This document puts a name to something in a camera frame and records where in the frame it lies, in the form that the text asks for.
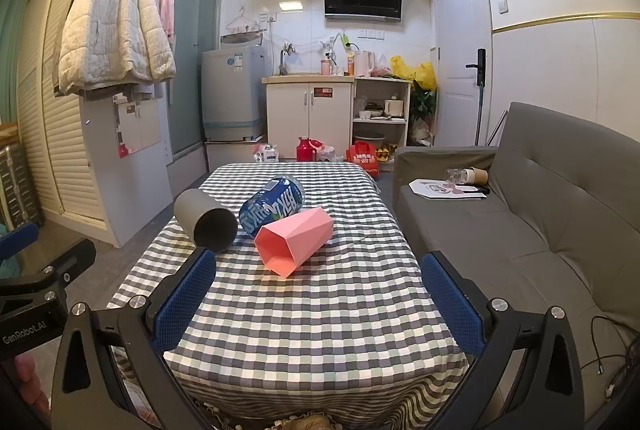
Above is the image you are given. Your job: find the white printed package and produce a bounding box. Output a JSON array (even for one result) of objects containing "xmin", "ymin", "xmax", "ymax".
[{"xmin": 251, "ymin": 142, "xmax": 281, "ymax": 163}]

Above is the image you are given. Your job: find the red shopping bag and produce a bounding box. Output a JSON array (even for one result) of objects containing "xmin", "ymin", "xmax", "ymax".
[{"xmin": 346, "ymin": 140, "xmax": 382, "ymax": 176}]

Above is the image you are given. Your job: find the grey cup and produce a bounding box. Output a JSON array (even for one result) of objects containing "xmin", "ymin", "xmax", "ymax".
[{"xmin": 173, "ymin": 188, "xmax": 239, "ymax": 254}]

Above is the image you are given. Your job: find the white sink cabinet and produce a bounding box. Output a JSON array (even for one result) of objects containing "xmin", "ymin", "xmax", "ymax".
[{"xmin": 262, "ymin": 75, "xmax": 356, "ymax": 162}]

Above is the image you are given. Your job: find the metal faucet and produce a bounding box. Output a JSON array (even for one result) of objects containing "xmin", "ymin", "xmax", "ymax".
[{"xmin": 279, "ymin": 42, "xmax": 297, "ymax": 76}]

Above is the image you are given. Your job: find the white electric kettle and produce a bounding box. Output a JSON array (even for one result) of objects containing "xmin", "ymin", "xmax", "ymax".
[{"xmin": 353, "ymin": 50, "xmax": 377, "ymax": 78}]

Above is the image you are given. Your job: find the white open shelf unit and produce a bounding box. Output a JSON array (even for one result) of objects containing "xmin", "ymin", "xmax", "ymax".
[{"xmin": 351, "ymin": 77, "xmax": 413, "ymax": 156}]

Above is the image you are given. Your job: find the pink faceted cup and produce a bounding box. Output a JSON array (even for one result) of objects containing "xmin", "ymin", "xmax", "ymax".
[{"xmin": 254, "ymin": 207, "xmax": 335, "ymax": 280}]

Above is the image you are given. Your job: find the wire clothes hanger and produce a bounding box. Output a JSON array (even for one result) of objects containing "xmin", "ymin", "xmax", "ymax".
[{"xmin": 225, "ymin": 6, "xmax": 262, "ymax": 36}]

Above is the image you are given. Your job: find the yellow plastic bag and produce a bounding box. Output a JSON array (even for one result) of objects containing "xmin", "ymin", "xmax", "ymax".
[{"xmin": 390, "ymin": 55, "xmax": 437, "ymax": 91}]

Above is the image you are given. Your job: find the person's left hand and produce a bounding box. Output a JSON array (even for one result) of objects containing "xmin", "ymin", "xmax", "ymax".
[{"xmin": 14, "ymin": 354, "xmax": 52, "ymax": 417}]

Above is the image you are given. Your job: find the grey sofa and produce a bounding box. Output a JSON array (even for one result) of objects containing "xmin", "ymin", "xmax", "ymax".
[{"xmin": 392, "ymin": 101, "xmax": 640, "ymax": 428}]

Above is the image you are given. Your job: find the grey washing machine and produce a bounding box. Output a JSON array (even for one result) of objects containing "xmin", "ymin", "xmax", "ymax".
[{"xmin": 201, "ymin": 44, "xmax": 267, "ymax": 143}]

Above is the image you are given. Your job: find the louvred wardrobe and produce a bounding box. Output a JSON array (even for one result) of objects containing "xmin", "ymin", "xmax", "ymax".
[{"xmin": 0, "ymin": 0, "xmax": 123, "ymax": 231}]

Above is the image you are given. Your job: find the white paper sheet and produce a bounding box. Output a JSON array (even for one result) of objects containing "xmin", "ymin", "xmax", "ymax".
[{"xmin": 409, "ymin": 178, "xmax": 488, "ymax": 200}]

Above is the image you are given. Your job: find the red thermos jug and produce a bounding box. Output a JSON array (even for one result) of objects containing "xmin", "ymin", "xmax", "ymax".
[{"xmin": 296, "ymin": 136, "xmax": 321, "ymax": 162}]

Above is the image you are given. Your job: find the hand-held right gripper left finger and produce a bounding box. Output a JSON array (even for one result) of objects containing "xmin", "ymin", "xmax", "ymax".
[{"xmin": 51, "ymin": 247, "xmax": 218, "ymax": 430}]

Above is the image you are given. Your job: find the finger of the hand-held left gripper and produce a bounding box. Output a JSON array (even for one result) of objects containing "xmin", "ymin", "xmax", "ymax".
[
  {"xmin": 0, "ymin": 224, "xmax": 40, "ymax": 262},
  {"xmin": 42, "ymin": 238, "xmax": 97, "ymax": 285}
]

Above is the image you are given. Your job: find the white low cabinet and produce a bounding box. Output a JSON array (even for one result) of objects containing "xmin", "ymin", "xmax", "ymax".
[{"xmin": 80, "ymin": 85, "xmax": 175, "ymax": 248}]

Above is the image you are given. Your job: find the white door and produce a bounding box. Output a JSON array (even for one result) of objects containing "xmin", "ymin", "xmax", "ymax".
[{"xmin": 433, "ymin": 0, "xmax": 493, "ymax": 148}]

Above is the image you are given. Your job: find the black cable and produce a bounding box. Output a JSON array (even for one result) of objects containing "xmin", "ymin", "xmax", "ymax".
[{"xmin": 580, "ymin": 315, "xmax": 638, "ymax": 398}]

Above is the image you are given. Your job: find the white puffer jacket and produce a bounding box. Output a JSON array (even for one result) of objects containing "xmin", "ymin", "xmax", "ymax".
[{"xmin": 54, "ymin": 0, "xmax": 177, "ymax": 97}]

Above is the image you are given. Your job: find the green potted plant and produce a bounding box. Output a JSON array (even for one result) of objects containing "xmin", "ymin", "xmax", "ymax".
[{"xmin": 409, "ymin": 80, "xmax": 437, "ymax": 131}]

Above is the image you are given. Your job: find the frosted glass sliding door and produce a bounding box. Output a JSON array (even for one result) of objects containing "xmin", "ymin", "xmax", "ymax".
[{"xmin": 167, "ymin": 0, "xmax": 225, "ymax": 156}]

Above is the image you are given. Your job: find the blue drink can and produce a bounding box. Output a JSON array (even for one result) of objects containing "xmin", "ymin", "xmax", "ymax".
[{"xmin": 239, "ymin": 175, "xmax": 306, "ymax": 239}]

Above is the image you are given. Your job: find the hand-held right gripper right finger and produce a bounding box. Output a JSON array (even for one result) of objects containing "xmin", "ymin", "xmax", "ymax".
[{"xmin": 420, "ymin": 251, "xmax": 598, "ymax": 430}]

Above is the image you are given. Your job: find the black door handle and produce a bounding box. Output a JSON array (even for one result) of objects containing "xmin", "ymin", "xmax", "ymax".
[{"xmin": 465, "ymin": 48, "xmax": 487, "ymax": 86}]

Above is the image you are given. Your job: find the pink hanging garment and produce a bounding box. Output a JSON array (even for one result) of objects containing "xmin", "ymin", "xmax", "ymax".
[{"xmin": 151, "ymin": 0, "xmax": 176, "ymax": 38}]

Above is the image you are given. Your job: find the grey checkered tablecloth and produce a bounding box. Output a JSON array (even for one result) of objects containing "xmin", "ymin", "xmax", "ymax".
[{"xmin": 106, "ymin": 162, "xmax": 471, "ymax": 430}]

